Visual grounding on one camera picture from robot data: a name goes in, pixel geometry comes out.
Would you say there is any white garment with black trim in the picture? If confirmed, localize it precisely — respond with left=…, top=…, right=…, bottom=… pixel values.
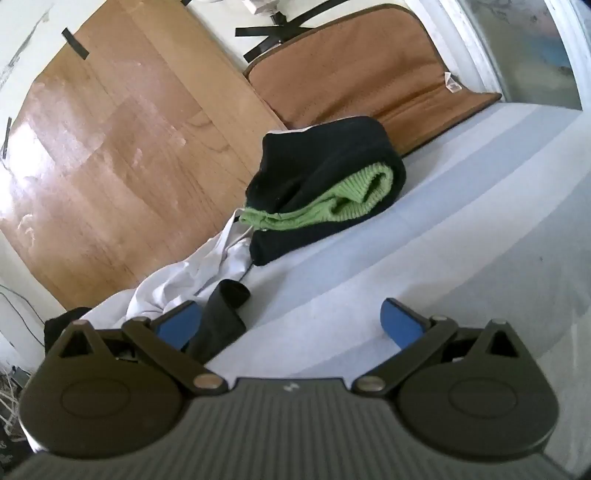
left=126, top=208, right=256, bottom=324

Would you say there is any black cable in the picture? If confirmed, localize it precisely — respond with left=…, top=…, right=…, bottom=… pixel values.
left=0, top=284, right=45, bottom=344

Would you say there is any striped bed sheet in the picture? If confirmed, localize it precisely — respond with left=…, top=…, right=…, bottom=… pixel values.
left=78, top=99, right=591, bottom=462

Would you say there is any black cloth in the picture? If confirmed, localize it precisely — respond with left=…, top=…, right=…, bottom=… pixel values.
left=187, top=279, right=251, bottom=363

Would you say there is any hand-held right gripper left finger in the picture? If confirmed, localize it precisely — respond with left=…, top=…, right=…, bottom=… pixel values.
left=58, top=300, right=227, bottom=396

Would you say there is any black folded garment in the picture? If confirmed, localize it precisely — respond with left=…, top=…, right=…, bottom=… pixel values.
left=44, top=307, right=93, bottom=354

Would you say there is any white window frame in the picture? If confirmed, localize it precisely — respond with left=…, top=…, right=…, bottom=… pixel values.
left=413, top=0, right=591, bottom=112

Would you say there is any wooden headboard panel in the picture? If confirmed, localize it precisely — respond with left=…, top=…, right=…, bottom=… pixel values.
left=0, top=0, right=289, bottom=310

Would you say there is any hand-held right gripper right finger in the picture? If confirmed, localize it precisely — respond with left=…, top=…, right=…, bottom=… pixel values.
left=353, top=298, right=528, bottom=398

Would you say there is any white paper sheet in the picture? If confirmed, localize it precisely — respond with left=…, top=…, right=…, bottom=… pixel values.
left=246, top=0, right=289, bottom=14

